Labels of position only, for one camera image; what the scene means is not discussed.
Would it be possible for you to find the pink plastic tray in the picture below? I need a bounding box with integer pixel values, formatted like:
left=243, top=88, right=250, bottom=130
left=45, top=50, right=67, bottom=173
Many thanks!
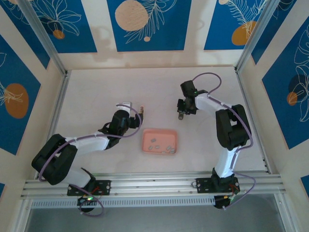
left=141, top=128, right=180, bottom=157

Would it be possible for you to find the controller board with LED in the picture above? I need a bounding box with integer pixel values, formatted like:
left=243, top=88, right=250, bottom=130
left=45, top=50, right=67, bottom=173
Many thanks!
left=213, top=195, right=239, bottom=210
left=77, top=196, right=97, bottom=213

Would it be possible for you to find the grey metal panel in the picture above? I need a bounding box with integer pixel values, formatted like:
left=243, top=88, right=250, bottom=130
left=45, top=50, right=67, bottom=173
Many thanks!
left=24, top=207, right=290, bottom=232

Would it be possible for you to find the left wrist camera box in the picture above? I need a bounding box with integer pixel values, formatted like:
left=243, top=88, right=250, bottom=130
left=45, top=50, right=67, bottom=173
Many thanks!
left=115, top=101, right=134, bottom=112

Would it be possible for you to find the aluminium side rail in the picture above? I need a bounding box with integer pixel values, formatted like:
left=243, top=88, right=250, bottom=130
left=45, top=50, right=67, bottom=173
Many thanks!
left=35, top=70, right=71, bottom=180
left=235, top=67, right=270, bottom=174

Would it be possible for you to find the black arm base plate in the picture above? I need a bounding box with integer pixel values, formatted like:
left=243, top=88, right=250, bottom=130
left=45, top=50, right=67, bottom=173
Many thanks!
left=196, top=177, right=240, bottom=194
left=67, top=180, right=112, bottom=197

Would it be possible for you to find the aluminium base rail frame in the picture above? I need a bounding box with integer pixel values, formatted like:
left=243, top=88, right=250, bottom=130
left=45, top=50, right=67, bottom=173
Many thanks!
left=20, top=170, right=287, bottom=199

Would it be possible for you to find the slotted grey cable duct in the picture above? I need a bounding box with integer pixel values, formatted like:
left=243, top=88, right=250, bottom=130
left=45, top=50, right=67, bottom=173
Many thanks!
left=30, top=195, right=216, bottom=209

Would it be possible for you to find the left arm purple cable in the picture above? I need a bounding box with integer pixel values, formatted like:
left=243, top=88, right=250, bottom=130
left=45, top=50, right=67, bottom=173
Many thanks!
left=38, top=103, right=143, bottom=218

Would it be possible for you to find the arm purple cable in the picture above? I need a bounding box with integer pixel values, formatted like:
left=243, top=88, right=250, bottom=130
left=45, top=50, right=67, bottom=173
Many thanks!
left=38, top=103, right=143, bottom=218
left=193, top=72, right=256, bottom=210

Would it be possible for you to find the aluminium frame post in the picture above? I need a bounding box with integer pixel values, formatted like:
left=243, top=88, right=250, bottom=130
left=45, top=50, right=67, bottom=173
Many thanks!
left=234, top=0, right=285, bottom=73
left=18, top=0, right=70, bottom=76

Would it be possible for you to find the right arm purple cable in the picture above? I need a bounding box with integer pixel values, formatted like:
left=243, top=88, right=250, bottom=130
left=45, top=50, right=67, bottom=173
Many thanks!
left=193, top=72, right=256, bottom=210

